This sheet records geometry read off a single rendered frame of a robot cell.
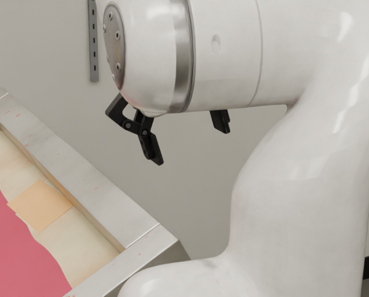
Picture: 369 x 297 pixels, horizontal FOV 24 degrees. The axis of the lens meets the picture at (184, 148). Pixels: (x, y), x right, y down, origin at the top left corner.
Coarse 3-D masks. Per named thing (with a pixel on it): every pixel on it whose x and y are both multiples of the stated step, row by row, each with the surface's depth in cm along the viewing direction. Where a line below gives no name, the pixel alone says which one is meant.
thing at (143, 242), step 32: (0, 96) 117; (0, 128) 117; (32, 128) 103; (32, 160) 101; (64, 160) 92; (64, 192) 90; (96, 192) 83; (96, 224) 82; (128, 224) 76; (160, 224) 74; (128, 256) 72; (160, 256) 70; (96, 288) 70
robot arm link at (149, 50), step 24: (96, 0) 55; (120, 0) 50; (144, 0) 49; (168, 0) 49; (120, 24) 49; (144, 24) 48; (168, 24) 48; (120, 48) 49; (144, 48) 48; (168, 48) 48; (120, 72) 50; (144, 72) 49; (168, 72) 49; (144, 96) 50; (168, 96) 50
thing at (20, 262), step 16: (16, 224) 93; (0, 240) 92; (16, 240) 90; (32, 240) 89; (0, 256) 89; (16, 256) 87; (32, 256) 86; (48, 256) 85; (0, 272) 86; (16, 272) 85; (32, 272) 84; (48, 272) 82; (0, 288) 84; (16, 288) 83; (32, 288) 81; (48, 288) 80; (64, 288) 79
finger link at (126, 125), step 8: (128, 120) 97; (128, 128) 97; (136, 128) 98; (152, 136) 98; (144, 144) 99; (152, 144) 99; (144, 152) 100; (152, 152) 100; (160, 152) 99; (152, 160) 101; (160, 160) 99
